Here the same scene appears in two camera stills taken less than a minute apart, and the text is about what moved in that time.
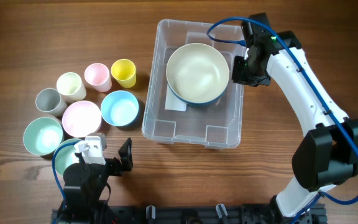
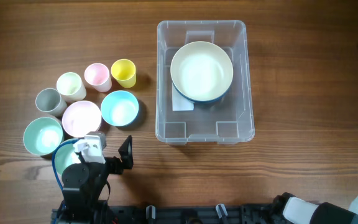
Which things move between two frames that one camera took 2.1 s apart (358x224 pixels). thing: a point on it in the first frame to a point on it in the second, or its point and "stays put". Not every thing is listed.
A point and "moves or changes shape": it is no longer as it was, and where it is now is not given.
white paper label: (173, 102) to (179, 102)
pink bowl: (81, 118) stays put
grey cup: (49, 101) stays put
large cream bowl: (197, 73) stays put
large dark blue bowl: (200, 103) moves or changes shape
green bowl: (65, 154) stays put
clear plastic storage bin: (217, 126) moves or changes shape
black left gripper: (117, 165) stays put
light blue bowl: (119, 108) stays put
